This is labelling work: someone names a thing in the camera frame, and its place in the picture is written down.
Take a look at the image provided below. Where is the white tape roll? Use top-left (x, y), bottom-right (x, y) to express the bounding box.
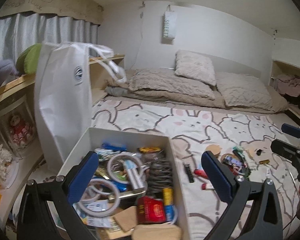
top-left (77, 178), bottom-right (121, 218)
top-left (107, 152), bottom-right (146, 192)

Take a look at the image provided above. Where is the gold metal lighter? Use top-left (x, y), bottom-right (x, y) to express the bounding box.
top-left (258, 159), bottom-right (270, 165)

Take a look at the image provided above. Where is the small black cap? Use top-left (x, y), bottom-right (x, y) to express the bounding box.
top-left (256, 149), bottom-right (262, 156)

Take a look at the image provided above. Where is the small red lighter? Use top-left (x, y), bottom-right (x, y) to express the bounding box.
top-left (193, 168), bottom-right (208, 179)

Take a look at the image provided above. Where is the wooden bedside shelf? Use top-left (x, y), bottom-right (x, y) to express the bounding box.
top-left (0, 54), bottom-right (126, 230)

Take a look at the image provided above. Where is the round wooden lid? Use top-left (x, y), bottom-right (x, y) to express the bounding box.
top-left (205, 144), bottom-right (222, 157)

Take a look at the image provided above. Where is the slim black lighter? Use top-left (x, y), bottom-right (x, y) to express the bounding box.
top-left (184, 164), bottom-right (194, 183)

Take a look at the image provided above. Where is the red dressed doll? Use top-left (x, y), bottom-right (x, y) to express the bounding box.
top-left (8, 113), bottom-right (34, 149)

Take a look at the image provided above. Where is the blue pen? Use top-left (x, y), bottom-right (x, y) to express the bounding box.
top-left (101, 143), bottom-right (127, 152)

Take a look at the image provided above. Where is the beige quilted pillow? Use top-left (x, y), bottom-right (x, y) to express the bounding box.
top-left (216, 72), bottom-right (272, 111)

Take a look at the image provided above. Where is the white storage box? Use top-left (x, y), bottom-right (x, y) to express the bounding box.
top-left (58, 128), bottom-right (191, 239)

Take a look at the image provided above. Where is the red cigarette box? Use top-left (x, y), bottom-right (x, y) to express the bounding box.
top-left (136, 196), bottom-right (166, 224)

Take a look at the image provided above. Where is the white shopping bag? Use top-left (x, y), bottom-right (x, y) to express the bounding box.
top-left (34, 42), bottom-right (127, 172)

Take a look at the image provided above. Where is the purple plush toy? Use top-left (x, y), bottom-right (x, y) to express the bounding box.
top-left (0, 59), bottom-right (20, 87)

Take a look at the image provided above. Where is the green cushion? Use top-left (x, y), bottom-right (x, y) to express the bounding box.
top-left (15, 43), bottom-right (42, 75)

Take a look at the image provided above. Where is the beige folded blanket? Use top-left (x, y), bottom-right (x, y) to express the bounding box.
top-left (106, 69), bottom-right (288, 114)

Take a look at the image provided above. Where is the grey curtain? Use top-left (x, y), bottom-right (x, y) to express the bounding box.
top-left (0, 12), bottom-right (98, 61)

